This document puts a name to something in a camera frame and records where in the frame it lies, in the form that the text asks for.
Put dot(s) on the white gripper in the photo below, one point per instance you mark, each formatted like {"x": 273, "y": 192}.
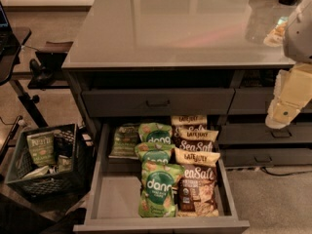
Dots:
{"x": 299, "y": 36}

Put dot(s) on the brown sea salt chip bag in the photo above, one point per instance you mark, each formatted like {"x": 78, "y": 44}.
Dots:
{"x": 196, "y": 189}
{"x": 196, "y": 140}
{"x": 193, "y": 122}

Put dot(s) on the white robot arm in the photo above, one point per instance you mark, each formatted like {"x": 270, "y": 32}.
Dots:
{"x": 295, "y": 36}

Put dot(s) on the grey top right drawer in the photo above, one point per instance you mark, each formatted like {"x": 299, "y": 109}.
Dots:
{"x": 251, "y": 101}

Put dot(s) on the grey middle right drawer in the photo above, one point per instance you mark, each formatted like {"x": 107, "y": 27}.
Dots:
{"x": 236, "y": 134}

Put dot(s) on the grey top left drawer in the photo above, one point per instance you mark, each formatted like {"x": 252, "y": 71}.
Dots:
{"x": 157, "y": 102}

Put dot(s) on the back green dang chip bag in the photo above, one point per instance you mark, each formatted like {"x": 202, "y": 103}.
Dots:
{"x": 155, "y": 132}

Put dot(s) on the green dang chip bag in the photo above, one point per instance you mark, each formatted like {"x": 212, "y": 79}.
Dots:
{"x": 155, "y": 132}
{"x": 158, "y": 182}
{"x": 155, "y": 152}

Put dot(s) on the middle green dang chip bag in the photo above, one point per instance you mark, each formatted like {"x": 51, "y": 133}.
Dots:
{"x": 155, "y": 152}

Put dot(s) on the front green dang chip bag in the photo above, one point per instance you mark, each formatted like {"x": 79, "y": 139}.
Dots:
{"x": 158, "y": 182}

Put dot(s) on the grey counter cabinet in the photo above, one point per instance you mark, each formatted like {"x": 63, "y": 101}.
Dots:
{"x": 177, "y": 44}

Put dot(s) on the dark green chip bag in drawer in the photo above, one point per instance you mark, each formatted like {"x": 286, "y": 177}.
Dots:
{"x": 124, "y": 142}

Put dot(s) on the open grey middle drawer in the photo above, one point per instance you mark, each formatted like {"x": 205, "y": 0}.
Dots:
{"x": 112, "y": 207}

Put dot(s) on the small green bag in crate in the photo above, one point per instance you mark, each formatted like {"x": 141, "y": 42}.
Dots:
{"x": 64, "y": 163}

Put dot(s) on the green kettle chip bag in crate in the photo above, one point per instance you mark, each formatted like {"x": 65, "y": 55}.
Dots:
{"x": 41, "y": 149}

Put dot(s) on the dark plastic crate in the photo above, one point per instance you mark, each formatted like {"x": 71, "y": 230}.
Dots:
{"x": 36, "y": 183}

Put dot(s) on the black office chair base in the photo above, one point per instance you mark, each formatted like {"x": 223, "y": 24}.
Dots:
{"x": 46, "y": 67}

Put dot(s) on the black desk with stand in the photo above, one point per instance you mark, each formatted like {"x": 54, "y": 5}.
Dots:
{"x": 9, "y": 59}

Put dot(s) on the laptop on desk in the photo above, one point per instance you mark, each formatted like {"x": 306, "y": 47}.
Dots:
{"x": 6, "y": 31}

